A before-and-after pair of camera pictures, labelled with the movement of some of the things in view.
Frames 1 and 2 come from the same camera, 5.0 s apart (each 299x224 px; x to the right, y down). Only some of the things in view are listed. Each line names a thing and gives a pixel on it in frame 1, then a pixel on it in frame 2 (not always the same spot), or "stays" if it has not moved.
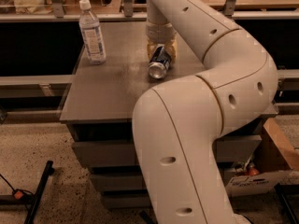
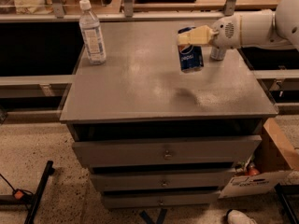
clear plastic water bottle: (90, 27) stays
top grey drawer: (122, 153) stays
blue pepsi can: (159, 63) -> (191, 55)
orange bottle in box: (252, 170) stays
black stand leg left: (33, 200) stays
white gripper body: (160, 34) -> (224, 32)
